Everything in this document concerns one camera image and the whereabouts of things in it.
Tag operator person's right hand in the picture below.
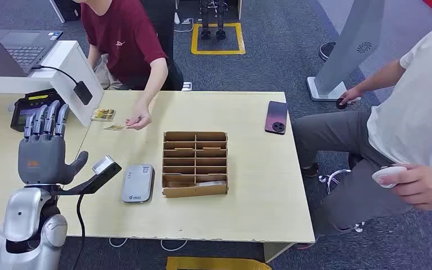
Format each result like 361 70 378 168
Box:
339 87 364 107

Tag operator person's left hand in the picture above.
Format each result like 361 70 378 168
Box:
378 164 432 212

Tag customer person's left hand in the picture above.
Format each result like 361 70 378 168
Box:
125 106 152 131

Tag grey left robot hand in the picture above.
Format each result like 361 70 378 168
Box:
17 100 89 187

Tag black round controller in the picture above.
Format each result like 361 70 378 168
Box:
336 97 362 111

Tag white handheld controller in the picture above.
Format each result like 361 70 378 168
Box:
371 166 408 190

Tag gold card pack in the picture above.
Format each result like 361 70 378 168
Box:
90 108 116 123

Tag grey card reader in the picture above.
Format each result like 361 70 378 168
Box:
121 164 155 204

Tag operator person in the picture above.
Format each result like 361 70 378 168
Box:
291 15 432 250

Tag customer person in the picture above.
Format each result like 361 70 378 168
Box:
72 0 169 131

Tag cardboard slotted card organizer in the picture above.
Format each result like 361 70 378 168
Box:
161 130 228 199

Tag round dark floor disc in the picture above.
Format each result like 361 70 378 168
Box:
318 40 338 62

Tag grey kiosk stand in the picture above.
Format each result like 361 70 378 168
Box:
307 0 386 102

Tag black payment terminal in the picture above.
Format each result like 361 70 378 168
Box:
10 88 68 133

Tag black power adapter brick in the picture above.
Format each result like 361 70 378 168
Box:
73 80 94 106

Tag dark purple smartphone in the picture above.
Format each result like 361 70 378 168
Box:
264 100 289 136

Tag chrome stool base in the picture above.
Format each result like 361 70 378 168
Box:
318 168 366 234

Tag white desk riser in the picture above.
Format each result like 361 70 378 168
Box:
0 40 105 128

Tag black office chair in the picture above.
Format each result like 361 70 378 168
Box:
119 0 193 91

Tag background humanoid robot legs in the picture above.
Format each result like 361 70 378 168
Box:
200 0 227 41

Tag grey laptop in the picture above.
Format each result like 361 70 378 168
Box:
0 13 64 78

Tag black cabinet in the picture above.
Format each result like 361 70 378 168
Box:
50 0 82 24

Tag cream table leg panel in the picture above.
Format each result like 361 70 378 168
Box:
263 242 298 263

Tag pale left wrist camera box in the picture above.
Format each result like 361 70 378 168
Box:
91 155 117 176

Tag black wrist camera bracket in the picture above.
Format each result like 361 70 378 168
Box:
52 162 123 197

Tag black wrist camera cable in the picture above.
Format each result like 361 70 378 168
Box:
70 193 87 270

